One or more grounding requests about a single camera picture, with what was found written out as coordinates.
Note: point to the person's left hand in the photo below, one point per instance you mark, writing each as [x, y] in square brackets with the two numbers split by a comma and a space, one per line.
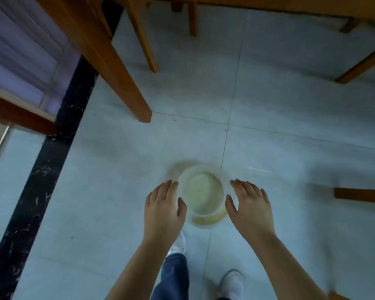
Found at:
[162, 212]

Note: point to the person's right hand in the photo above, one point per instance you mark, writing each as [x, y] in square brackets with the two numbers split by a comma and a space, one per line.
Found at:
[253, 212]

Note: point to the translucent plastic bucket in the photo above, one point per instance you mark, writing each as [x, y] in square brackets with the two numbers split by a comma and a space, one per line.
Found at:
[203, 190]

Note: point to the person's right forearm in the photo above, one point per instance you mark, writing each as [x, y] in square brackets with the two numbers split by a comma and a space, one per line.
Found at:
[284, 268]

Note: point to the person's left forearm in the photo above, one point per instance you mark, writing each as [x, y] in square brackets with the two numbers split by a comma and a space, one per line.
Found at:
[137, 271]

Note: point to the person's left white shoe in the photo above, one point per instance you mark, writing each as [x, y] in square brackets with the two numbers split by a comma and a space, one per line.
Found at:
[178, 245]

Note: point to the person's white shoe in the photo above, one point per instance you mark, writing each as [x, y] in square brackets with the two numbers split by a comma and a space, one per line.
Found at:
[178, 245]
[232, 284]

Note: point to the person's blue jeans leg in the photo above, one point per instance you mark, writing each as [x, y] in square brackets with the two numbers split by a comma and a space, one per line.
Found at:
[173, 278]

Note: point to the person's right white shoe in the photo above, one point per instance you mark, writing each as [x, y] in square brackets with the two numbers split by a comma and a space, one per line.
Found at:
[232, 284]

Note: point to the wooden table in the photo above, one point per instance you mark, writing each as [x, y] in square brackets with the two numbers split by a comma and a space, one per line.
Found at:
[112, 65]

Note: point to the purple and grey cabinet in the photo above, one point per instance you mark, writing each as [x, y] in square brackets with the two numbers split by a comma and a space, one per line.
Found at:
[15, 53]

